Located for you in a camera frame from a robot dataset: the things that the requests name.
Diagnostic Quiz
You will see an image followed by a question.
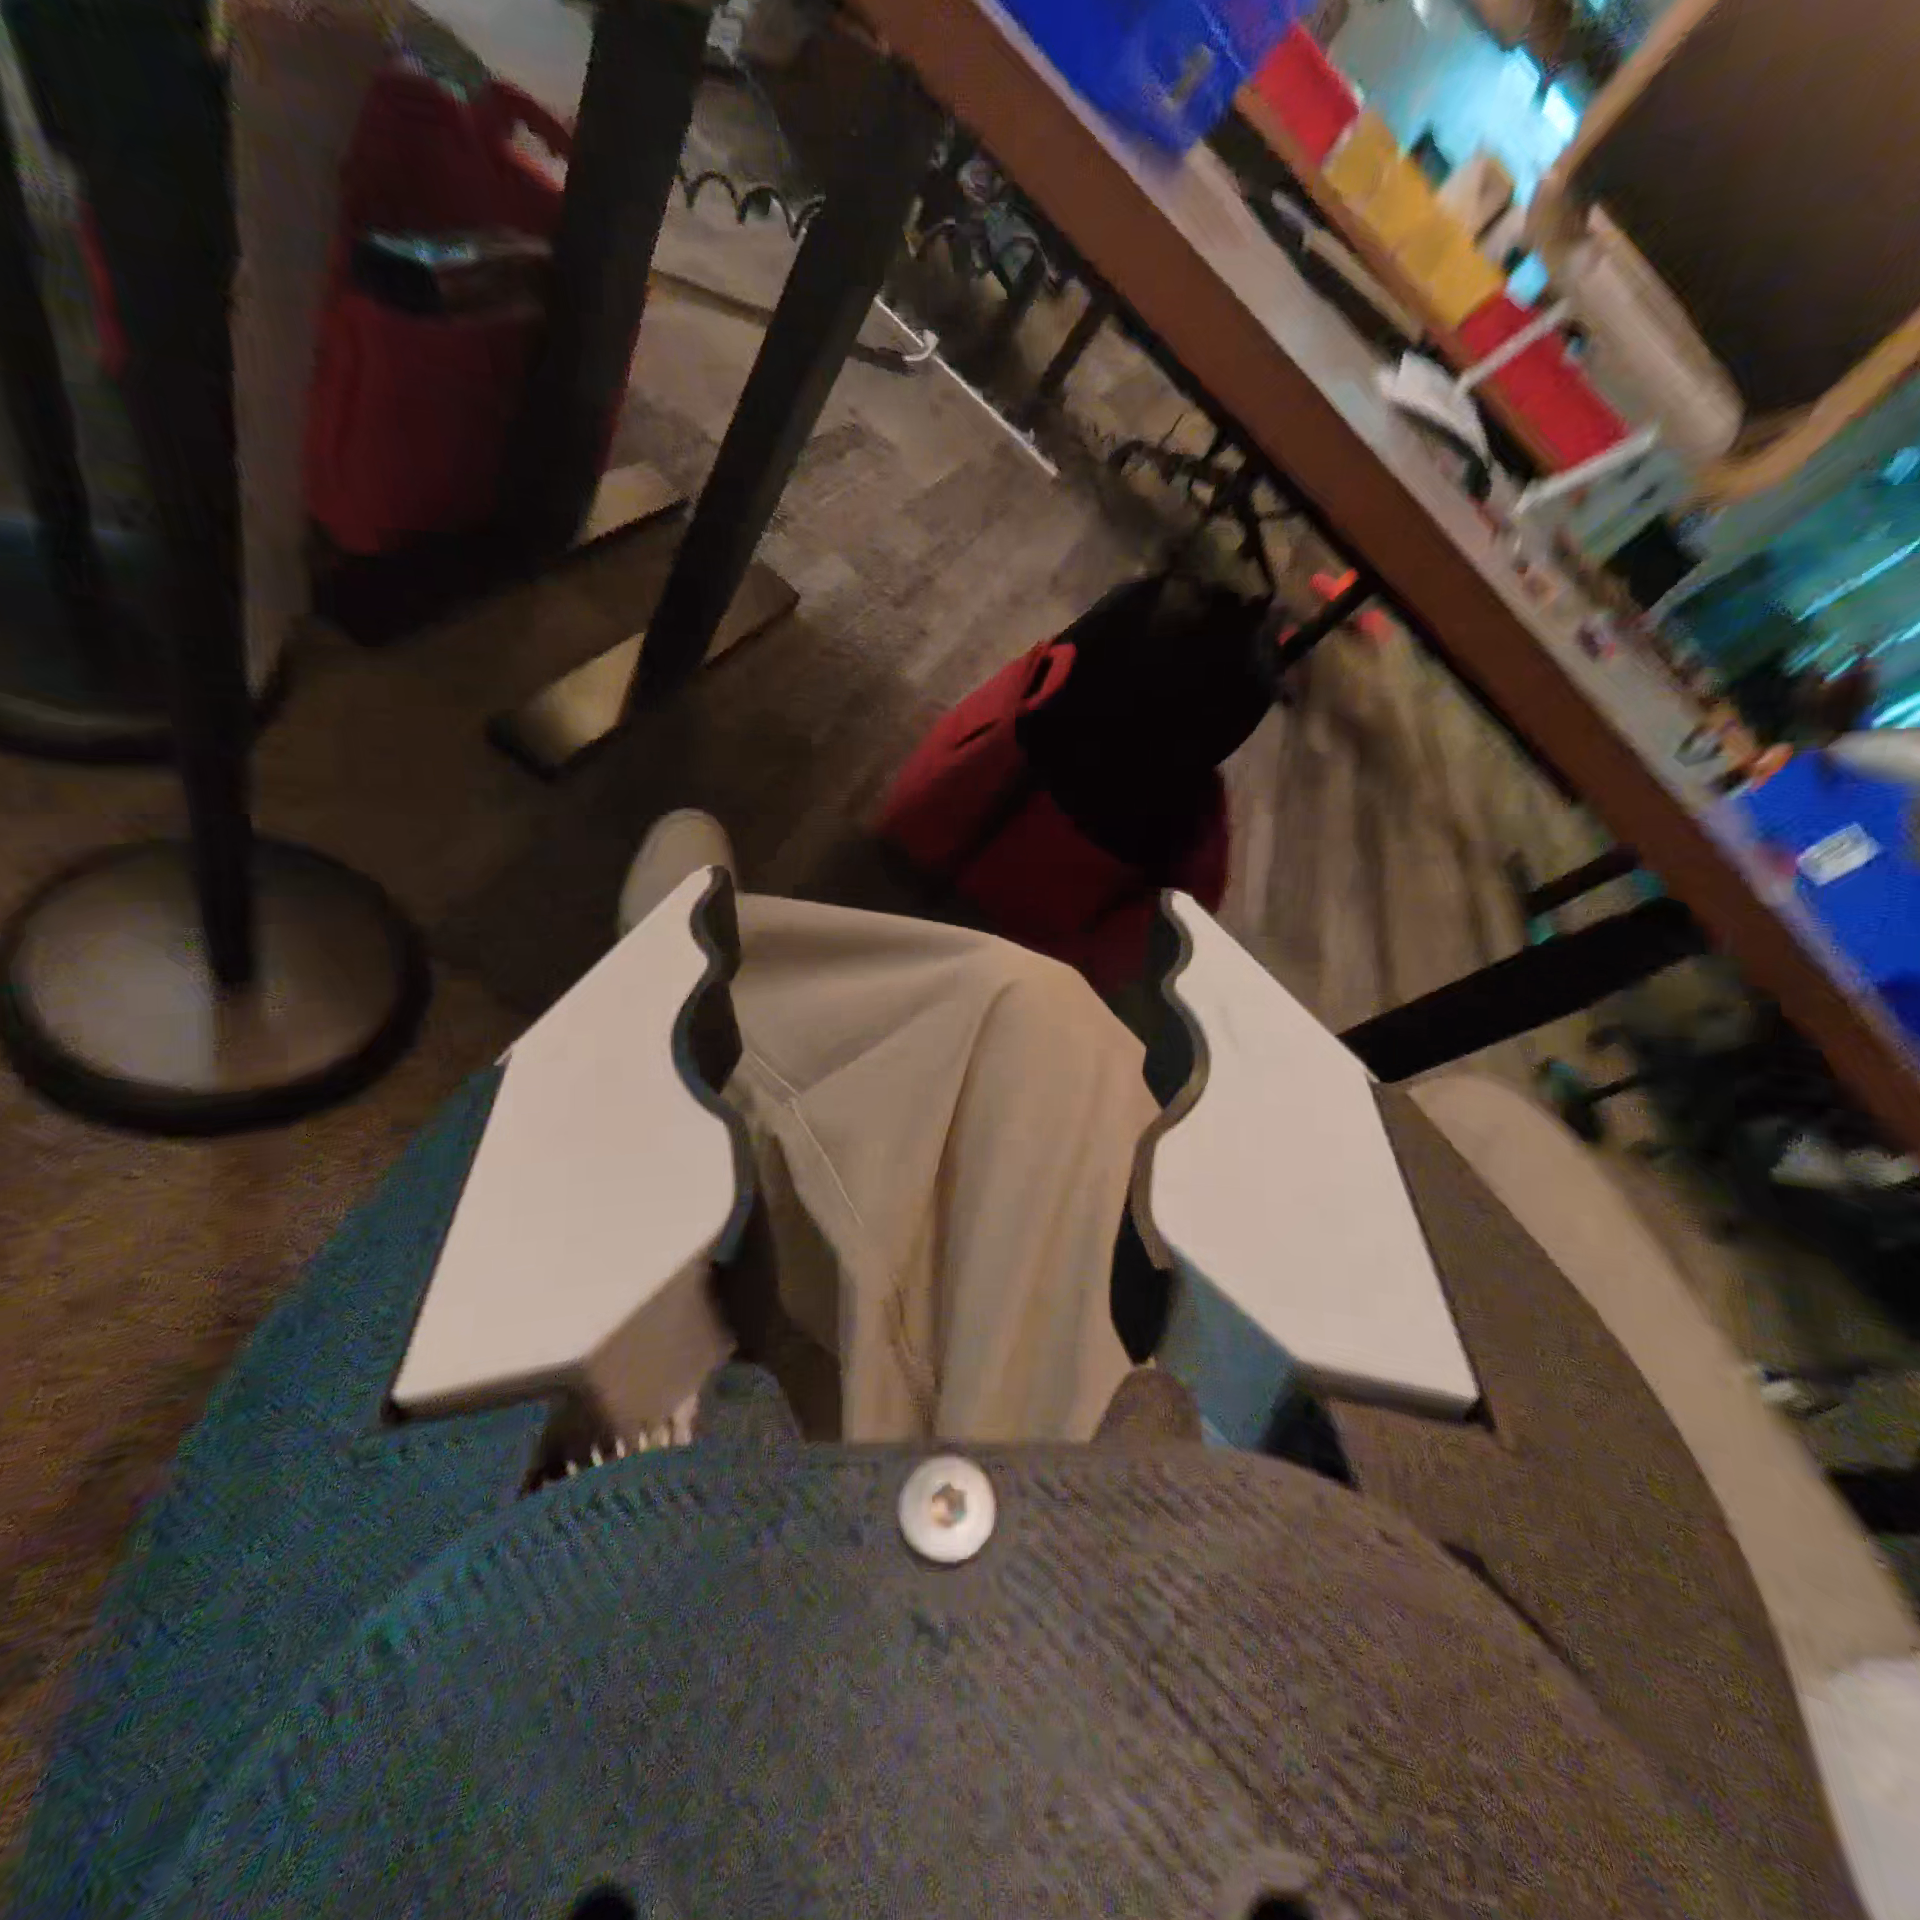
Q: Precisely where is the person's light shoe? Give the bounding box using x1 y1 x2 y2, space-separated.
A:
615 806 741 934

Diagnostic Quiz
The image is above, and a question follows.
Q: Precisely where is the black table leg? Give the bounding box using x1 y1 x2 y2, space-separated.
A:
502 0 712 557
486 59 952 782

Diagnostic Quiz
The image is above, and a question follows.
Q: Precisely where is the black floor lamp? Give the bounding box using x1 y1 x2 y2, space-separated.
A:
0 0 431 1135

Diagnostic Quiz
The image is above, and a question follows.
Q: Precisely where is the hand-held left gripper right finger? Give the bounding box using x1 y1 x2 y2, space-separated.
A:
1129 888 1480 1421

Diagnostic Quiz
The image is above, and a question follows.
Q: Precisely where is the red bag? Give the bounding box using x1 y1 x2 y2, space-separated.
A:
304 59 617 560

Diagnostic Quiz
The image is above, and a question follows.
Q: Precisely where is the blue storage bin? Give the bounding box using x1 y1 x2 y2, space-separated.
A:
1709 747 1920 1039

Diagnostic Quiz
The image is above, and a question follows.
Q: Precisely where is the long wooden table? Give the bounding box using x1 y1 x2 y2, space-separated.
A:
854 0 1920 1150

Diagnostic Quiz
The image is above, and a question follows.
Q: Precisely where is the row of coloured storage bins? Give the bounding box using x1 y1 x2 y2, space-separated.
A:
1000 0 1637 470

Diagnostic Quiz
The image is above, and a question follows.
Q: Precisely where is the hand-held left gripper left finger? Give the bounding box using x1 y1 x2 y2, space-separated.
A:
391 864 760 1421

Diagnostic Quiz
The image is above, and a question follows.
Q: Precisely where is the person's beige trouser leg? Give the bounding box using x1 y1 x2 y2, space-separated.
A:
718 892 1203 1444

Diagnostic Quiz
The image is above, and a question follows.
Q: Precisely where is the red and black backpack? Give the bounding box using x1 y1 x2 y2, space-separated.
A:
872 574 1280 993

